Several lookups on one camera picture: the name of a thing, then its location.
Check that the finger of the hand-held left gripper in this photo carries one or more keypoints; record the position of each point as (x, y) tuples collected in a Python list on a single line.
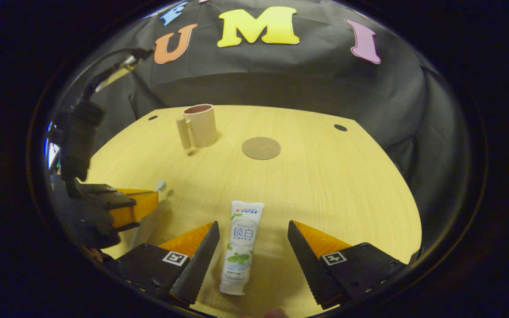
[(133, 207), (95, 190)]

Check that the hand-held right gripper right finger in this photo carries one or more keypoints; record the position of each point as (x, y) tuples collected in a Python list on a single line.
[(309, 265)]

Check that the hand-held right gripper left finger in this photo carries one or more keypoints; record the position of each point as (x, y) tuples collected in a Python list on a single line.
[(197, 265)]

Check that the white toothpaste tube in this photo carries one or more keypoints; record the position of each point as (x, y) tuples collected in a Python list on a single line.
[(242, 247)]

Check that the beige cup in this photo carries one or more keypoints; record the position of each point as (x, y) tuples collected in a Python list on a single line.
[(203, 128)]

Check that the round brown coaster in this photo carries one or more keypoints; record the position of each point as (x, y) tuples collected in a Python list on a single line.
[(261, 148)]

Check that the wooden desktop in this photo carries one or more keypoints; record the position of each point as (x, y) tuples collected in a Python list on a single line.
[(325, 185)]

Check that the computer monitor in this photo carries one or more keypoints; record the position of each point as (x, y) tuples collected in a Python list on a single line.
[(52, 159)]

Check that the black backdrop cloth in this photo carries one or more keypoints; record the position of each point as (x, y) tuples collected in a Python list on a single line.
[(281, 75)]

